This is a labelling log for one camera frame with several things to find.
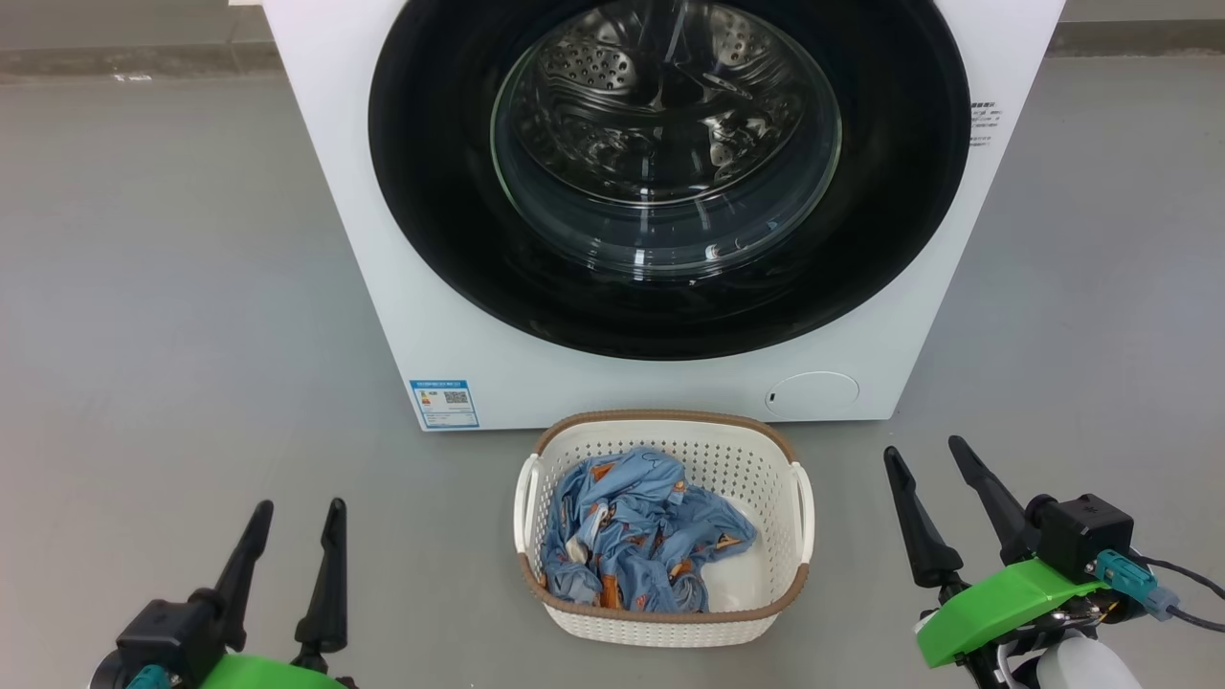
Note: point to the blue bear print clothes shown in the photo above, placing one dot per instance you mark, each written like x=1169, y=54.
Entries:
x=632, y=522

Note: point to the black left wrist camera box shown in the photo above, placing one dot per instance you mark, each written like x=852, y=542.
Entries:
x=167, y=632

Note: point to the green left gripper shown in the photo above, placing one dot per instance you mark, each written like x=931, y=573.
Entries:
x=258, y=672

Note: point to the teal left camera connector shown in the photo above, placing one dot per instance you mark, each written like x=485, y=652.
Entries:
x=148, y=677

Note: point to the blue energy label sticker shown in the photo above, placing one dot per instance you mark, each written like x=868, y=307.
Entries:
x=443, y=404

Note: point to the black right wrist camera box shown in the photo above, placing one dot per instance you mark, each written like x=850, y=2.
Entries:
x=1086, y=536

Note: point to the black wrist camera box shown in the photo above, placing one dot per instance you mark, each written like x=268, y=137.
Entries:
x=1086, y=536
x=167, y=632

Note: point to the black round glass door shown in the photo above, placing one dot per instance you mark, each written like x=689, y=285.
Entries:
x=431, y=211

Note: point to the teal right camera connector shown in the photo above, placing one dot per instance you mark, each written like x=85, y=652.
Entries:
x=1129, y=579

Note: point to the round white filter cover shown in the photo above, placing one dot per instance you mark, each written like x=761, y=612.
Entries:
x=813, y=392

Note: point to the teal camera connector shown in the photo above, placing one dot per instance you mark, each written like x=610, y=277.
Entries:
x=148, y=677
x=1129, y=579

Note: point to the white basket brown rim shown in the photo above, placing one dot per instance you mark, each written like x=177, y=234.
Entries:
x=766, y=536

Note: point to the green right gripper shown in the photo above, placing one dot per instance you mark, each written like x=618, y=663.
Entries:
x=995, y=608

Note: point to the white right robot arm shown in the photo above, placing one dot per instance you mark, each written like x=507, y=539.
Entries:
x=1086, y=668

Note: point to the white front-load washing machine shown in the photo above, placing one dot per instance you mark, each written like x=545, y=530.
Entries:
x=316, y=144

